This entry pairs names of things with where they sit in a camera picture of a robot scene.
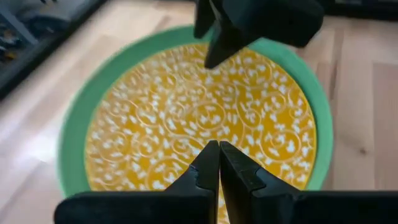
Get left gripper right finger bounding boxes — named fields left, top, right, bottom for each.
left=219, top=140, right=398, bottom=224

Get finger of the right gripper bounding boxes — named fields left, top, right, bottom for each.
left=204, top=0, right=252, bottom=69
left=193, top=0, right=217, bottom=40

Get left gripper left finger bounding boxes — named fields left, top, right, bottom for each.
left=54, top=139, right=220, bottom=224

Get yellow white patterned plate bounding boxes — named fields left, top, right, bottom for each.
left=84, top=42, right=317, bottom=224

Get large green plate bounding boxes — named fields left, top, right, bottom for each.
left=57, top=24, right=334, bottom=198

